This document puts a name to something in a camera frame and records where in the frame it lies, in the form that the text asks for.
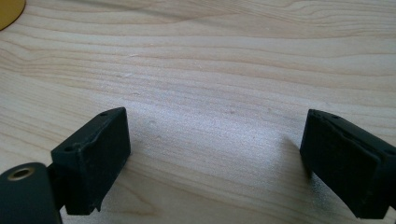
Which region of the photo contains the yellow metal cup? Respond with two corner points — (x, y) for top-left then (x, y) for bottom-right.
(0, 0), (27, 32)

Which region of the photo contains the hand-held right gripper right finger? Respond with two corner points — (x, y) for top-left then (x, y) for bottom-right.
(299, 108), (396, 220)

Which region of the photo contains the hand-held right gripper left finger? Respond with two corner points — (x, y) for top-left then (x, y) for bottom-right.
(50, 106), (132, 217)

